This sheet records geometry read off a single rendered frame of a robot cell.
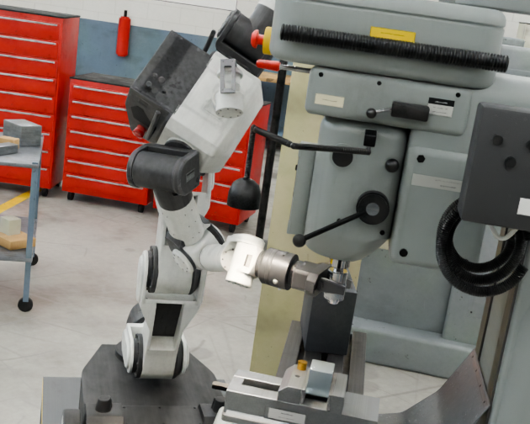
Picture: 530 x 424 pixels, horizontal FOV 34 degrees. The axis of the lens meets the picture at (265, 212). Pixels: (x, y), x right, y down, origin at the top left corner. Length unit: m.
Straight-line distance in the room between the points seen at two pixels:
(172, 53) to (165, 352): 1.00
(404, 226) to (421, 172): 0.12
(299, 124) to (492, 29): 1.98
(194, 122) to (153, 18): 9.17
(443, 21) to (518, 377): 0.75
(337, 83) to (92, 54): 9.82
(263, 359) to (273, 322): 0.19
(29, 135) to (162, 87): 2.95
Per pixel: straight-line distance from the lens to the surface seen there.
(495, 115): 1.54
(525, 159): 1.56
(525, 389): 1.89
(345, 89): 1.78
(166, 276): 2.54
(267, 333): 3.92
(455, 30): 1.77
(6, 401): 3.96
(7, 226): 4.96
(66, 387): 3.21
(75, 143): 7.00
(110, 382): 2.89
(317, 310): 2.36
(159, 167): 2.06
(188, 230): 2.20
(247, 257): 2.02
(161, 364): 2.76
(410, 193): 1.81
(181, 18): 11.18
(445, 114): 1.79
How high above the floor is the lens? 1.87
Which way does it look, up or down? 14 degrees down
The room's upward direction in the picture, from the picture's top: 8 degrees clockwise
